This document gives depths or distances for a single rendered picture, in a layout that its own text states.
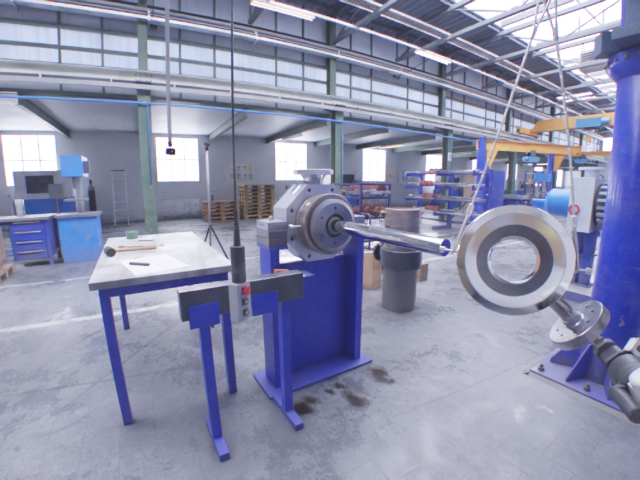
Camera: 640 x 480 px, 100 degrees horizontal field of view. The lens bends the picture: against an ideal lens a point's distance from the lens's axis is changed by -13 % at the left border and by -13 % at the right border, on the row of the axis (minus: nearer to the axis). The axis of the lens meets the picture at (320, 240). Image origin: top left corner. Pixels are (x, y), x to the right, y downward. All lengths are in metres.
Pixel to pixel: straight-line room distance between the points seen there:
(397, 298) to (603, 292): 1.76
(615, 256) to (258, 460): 2.41
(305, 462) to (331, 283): 1.14
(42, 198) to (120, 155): 3.04
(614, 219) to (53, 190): 12.02
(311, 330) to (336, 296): 0.31
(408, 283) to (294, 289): 1.88
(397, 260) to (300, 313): 1.36
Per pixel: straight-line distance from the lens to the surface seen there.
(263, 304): 1.59
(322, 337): 2.39
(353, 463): 1.80
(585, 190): 4.61
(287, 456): 1.83
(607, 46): 2.66
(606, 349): 1.04
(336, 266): 2.26
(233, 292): 1.00
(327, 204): 1.81
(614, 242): 2.55
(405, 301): 3.39
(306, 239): 1.80
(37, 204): 12.07
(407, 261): 3.22
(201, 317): 1.52
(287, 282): 1.62
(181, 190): 13.29
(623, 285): 2.58
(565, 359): 2.91
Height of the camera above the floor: 1.33
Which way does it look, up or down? 10 degrees down
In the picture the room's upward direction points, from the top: straight up
